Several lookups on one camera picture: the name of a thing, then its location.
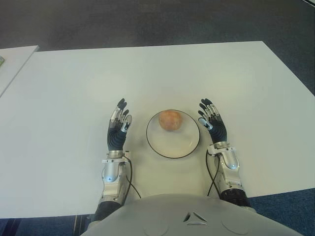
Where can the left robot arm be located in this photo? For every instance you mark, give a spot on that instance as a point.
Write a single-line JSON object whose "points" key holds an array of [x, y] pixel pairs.
{"points": [[112, 179]]}

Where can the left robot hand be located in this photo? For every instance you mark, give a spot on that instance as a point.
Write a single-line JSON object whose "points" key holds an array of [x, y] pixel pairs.
{"points": [[115, 137]]}

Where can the white plate with black rim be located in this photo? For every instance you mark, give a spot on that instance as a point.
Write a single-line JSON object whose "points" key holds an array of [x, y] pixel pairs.
{"points": [[169, 145]]}

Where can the grey robot torso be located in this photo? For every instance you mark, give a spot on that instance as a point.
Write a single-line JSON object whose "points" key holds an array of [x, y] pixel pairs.
{"points": [[197, 216]]}

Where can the red-yellow apple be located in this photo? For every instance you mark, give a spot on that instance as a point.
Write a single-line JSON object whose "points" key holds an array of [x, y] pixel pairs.
{"points": [[170, 121]]}

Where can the white neighbouring table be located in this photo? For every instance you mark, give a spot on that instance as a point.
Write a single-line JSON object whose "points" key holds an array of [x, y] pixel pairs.
{"points": [[14, 66]]}

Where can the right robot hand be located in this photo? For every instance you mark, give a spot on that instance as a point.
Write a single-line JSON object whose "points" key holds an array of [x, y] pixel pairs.
{"points": [[219, 130]]}

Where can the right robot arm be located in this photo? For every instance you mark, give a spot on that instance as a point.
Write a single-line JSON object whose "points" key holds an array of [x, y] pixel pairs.
{"points": [[231, 172]]}

